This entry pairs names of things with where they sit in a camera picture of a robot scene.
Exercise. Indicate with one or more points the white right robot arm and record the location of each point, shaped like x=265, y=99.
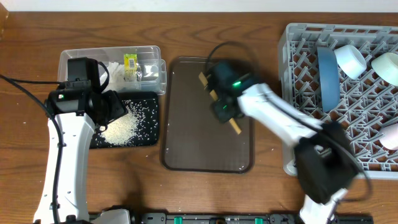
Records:
x=325, y=166

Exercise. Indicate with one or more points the small pink bowl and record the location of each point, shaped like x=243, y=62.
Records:
x=389, y=137

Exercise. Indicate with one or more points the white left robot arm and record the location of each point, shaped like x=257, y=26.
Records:
x=63, y=198

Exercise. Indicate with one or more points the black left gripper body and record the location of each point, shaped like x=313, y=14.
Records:
x=110, y=108

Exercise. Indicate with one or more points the pile of white rice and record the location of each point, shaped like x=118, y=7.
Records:
x=122, y=127

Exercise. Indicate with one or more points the clear plastic waste bin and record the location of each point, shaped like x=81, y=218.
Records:
x=151, y=69

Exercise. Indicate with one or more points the mint green bowl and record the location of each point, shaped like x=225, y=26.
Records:
x=386, y=67

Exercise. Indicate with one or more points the yellow snack wrapper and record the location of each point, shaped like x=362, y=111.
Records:
x=130, y=67

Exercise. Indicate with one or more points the white napkin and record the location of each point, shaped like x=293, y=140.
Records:
x=116, y=76

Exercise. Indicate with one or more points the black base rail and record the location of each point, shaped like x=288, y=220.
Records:
x=122, y=214

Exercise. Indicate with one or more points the wooden chopstick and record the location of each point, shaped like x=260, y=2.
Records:
x=235, y=126

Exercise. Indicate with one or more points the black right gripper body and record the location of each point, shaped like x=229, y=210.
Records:
x=227, y=111

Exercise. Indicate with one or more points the dark blue plate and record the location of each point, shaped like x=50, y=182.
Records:
x=329, y=78

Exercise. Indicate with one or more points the black waste tray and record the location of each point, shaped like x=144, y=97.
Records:
x=146, y=124

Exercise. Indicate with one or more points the grey dishwasher rack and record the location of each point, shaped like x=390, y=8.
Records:
x=366, y=104

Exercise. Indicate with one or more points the light blue bowl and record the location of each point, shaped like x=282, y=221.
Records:
x=350, y=60

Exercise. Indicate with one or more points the brown serving tray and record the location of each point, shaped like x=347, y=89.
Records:
x=194, y=140

